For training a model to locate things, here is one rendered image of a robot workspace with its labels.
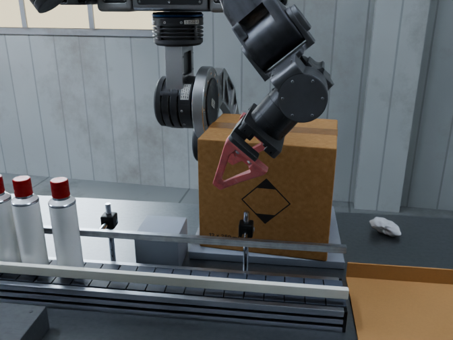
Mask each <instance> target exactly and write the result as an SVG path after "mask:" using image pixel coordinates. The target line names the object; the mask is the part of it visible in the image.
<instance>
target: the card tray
mask: <svg viewBox="0 0 453 340"><path fill-rule="evenodd" d="M346 282H347V287H348V288H349V297H350V301H351V308H352V311H353V318H354V321H355V328H356V332H357V338H358V340H453V269H448V268H428V267H418V266H398V265H388V264H369V263H358V262H347V268H346Z"/></svg>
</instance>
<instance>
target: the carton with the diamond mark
mask: <svg viewBox="0 0 453 340"><path fill-rule="evenodd" d="M240 116H241V114H228V113H223V114H222V115H221V116H220V117H219V118H218V119H217V120H216V121H215V122H213V123H212V124H211V125H210V126H209V127H208V129H207V130H206V131H205V132H204V133H203V134H202V135H201V136H200V137H199V138H198V186H199V216H200V235H207V236H217V237H238V238H241V237H239V221H240V220H241V219H243V212H244V211H245V210H248V211H249V220H253V226H254V227H255V231H254V232H253V237H252V238H250V239H270V240H281V241H292V242H313V243H324V244H328V242H329V234H330V220H331V212H332V197H333V189H334V175H335V166H336V152H337V137H338V120H336V119H314V120H313V121H310V122H306V123H299V122H298V123H297V124H296V125H295V126H294V127H293V129H292V130H291V131H290V132H289V133H288V134H287V135H286V136H285V138H284V143H283V146H282V151H281V153H280V154H279V155H278V156H277V157H276V158H275V159H273V158H272V157H271V156H270V155H268V154H267V153H266V152H265V151H264V150H263V151H261V152H259V154H260V155H259V157H258V159H259V160H261V162H263V163H264V164H265V165H266V166H267V167H268V172H267V173H266V174H265V175H262V176H259V177H255V178H253V179H249V180H247V181H242V182H240V183H237V184H235V185H233V186H229V187H227V188H225V189H222V190H219V189H218V188H217V187H216V186H214V185H213V181H214V177H215V175H216V170H217V168H218V164H219V162H220V158H221V155H222V151H223V148H224V144H225V142H226V139H227V138H228V136H229V135H230V134H231V132H232V131H233V129H234V127H235V126H236V124H237V123H238V122H239V119H240ZM247 170H249V167H248V166H247V165H246V164H245V163H244V162H243V161H241V162H238V163H236V164H234V165H231V164H230V163H229V162H227V164H226V168H225V170H224V174H223V176H222V179H223V180H226V179H228V178H230V177H233V176H235V175H238V174H240V173H242V172H244V171H247ZM200 246H203V247H210V248H221V249H227V250H238V251H243V247H239V246H219V245H208V244H200ZM249 252H255V253H261V254H271V255H278V256H289V257H295V258H306V259H312V260H323V261H327V257H328V253H327V252H311V251H300V250H281V249H270V248H250V247H249Z"/></svg>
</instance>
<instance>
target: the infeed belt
mask: <svg viewBox="0 0 453 340"><path fill-rule="evenodd" d="M49 265H56V266H57V260H50V259H49ZM84 268H101V269H111V270H120V271H137V272H147V273H165V274H174V275H192V276H202V277H220V278H229V279H247V280H256V281H273V282H283V283H301V284H310V285H328V286H338V287H343V284H342V281H337V280H328V279H324V283H323V279H310V278H304V281H303V278H300V277H285V280H284V277H282V276H272V275H266V276H265V275H255V274H245V273H226V272H217V271H211V272H210V271H199V270H192V272H191V270H189V269H180V268H175V269H173V268H161V267H157V268H156V267H151V266H139V267H138V266H134V265H124V264H122V265H120V264H106V263H104V264H103V263H96V262H87V263H86V262H84ZM0 280H1V281H17V282H27V283H43V284H52V285H68V286H77V287H93V288H103V289H119V290H128V291H145V292H154V293H170V294H179V295H195V296H204V297H214V298H230V299H238V300H255V301H264V302H280V303H290V304H306V305H315V306H332V307H340V308H346V300H344V299H334V298H325V297H308V296H299V295H282V294H273V293H256V292H247V291H230V290H221V289H204V288H195V287H177V286H168V285H151V284H142V283H126V282H116V281H99V280H90V279H73V278H63V277H47V276H38V275H37V276H28V275H21V274H12V273H7V274H3V273H0Z"/></svg>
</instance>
